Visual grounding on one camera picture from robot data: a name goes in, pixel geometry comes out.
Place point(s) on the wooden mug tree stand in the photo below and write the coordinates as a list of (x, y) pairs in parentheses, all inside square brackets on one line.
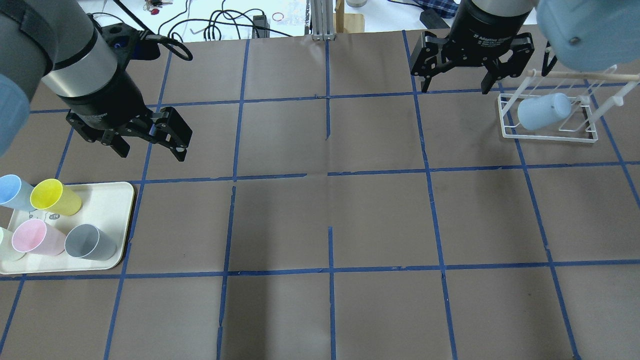
[(347, 23)]

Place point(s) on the plaid folded umbrella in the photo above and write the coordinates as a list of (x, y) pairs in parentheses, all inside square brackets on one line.
[(446, 9)]

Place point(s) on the yellow cup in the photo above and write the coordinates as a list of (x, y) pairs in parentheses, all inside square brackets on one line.
[(51, 195)]

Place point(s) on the light blue cup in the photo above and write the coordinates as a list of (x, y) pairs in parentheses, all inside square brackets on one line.
[(538, 112)]

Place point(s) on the blue cup on tray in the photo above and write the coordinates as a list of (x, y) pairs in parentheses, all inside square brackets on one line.
[(15, 193)]

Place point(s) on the grey cup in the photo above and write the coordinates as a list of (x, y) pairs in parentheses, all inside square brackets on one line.
[(89, 242)]

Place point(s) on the pink cup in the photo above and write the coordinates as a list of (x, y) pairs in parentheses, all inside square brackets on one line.
[(36, 237)]

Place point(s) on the black power adapter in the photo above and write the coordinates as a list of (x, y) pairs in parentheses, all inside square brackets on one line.
[(261, 29)]

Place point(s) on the white wire cup rack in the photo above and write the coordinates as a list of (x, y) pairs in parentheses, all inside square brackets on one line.
[(592, 94)]

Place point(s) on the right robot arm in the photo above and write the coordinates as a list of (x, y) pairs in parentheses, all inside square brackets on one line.
[(584, 36)]

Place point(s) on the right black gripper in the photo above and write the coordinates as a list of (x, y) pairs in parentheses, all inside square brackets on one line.
[(487, 27)]

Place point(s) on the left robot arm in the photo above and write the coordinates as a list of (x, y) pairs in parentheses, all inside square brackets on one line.
[(54, 42)]

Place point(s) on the cream white cup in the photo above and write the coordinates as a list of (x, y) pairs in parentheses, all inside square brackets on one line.
[(7, 252)]

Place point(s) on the cream plastic tray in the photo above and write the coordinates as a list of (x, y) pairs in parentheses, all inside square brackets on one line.
[(108, 206)]

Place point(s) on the aluminium frame post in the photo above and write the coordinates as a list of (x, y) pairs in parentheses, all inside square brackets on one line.
[(322, 20)]

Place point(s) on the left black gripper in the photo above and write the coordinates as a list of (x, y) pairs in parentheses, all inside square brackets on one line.
[(107, 106)]

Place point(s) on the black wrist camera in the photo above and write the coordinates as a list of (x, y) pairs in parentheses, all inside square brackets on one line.
[(129, 43)]

